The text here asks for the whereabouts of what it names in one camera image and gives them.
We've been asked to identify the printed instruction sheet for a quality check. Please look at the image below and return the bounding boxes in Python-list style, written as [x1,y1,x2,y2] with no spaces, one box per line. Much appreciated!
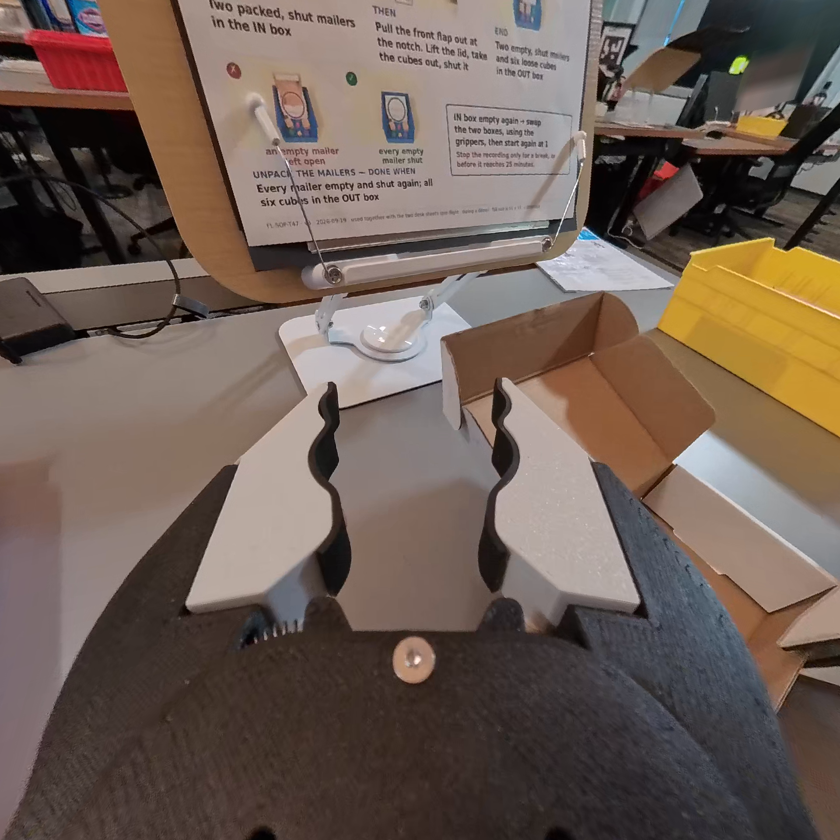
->
[172,0,592,249]

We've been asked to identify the black cable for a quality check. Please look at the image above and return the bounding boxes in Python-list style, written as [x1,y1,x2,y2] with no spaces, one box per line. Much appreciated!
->
[13,176,182,342]

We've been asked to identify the red plastic bin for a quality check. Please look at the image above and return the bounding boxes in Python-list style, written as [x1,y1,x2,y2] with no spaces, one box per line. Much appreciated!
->
[25,29,129,93]

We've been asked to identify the white tablet stand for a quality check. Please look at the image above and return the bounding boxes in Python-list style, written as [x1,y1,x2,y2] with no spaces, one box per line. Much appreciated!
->
[98,0,605,408]

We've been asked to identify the loose printed papers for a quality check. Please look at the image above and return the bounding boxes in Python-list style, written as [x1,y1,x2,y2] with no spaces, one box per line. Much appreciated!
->
[535,230,677,294]

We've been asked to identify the wooden background table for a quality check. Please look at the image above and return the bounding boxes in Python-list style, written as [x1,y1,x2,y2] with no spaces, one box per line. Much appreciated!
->
[0,82,139,114]

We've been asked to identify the yellow plastic bin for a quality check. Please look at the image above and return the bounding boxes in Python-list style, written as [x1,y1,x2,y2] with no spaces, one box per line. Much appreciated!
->
[658,238,840,438]

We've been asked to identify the grey desk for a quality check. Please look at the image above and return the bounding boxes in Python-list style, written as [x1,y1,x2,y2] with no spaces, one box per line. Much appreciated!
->
[0,259,840,840]

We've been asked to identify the white leaning panel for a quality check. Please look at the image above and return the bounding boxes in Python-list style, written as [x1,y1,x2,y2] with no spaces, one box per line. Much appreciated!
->
[633,164,704,240]

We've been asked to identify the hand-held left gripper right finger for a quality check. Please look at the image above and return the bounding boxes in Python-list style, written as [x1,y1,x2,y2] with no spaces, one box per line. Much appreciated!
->
[477,377,642,635]

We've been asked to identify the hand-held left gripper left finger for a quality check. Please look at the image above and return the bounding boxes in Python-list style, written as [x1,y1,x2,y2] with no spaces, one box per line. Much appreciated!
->
[185,382,353,624]

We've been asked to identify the white cardboard mailer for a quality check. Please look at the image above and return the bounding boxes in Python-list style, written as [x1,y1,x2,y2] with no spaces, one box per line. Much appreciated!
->
[440,292,840,713]

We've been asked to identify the flat black power brick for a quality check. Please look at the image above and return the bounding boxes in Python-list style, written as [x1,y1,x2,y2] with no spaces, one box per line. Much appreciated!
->
[0,277,76,365]

